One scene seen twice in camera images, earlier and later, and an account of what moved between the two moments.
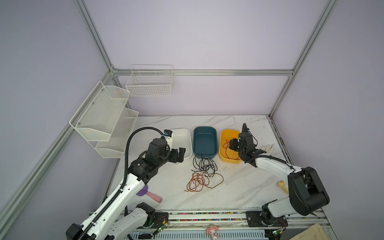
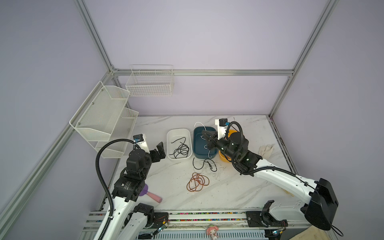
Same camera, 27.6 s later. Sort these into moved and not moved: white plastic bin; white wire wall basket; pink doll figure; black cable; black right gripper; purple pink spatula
Moved: black right gripper; black cable
Not moved: purple pink spatula; pink doll figure; white wire wall basket; white plastic bin
